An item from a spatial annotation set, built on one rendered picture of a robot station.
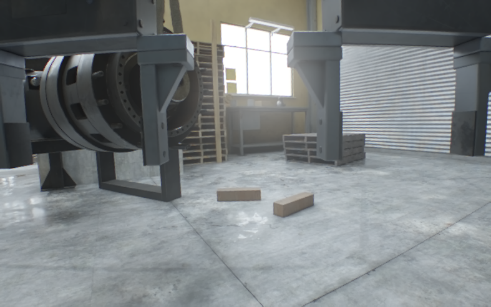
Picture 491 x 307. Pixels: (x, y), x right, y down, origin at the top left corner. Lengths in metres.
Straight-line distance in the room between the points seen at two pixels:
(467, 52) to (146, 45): 0.27
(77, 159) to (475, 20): 3.65
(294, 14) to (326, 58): 7.77
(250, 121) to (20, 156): 5.55
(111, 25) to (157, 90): 0.06
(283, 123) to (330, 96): 6.87
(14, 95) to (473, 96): 0.41
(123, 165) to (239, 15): 4.76
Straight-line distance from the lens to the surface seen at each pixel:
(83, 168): 3.68
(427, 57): 6.07
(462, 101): 0.29
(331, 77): 0.21
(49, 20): 0.25
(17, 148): 0.29
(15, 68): 0.30
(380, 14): 0.23
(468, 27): 0.27
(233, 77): 6.51
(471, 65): 0.29
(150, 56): 0.21
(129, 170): 3.68
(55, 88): 1.21
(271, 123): 6.83
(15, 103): 0.29
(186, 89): 1.01
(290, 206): 1.94
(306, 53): 0.21
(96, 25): 0.23
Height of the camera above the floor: 0.69
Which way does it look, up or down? 7 degrees down
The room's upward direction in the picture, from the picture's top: 1 degrees counter-clockwise
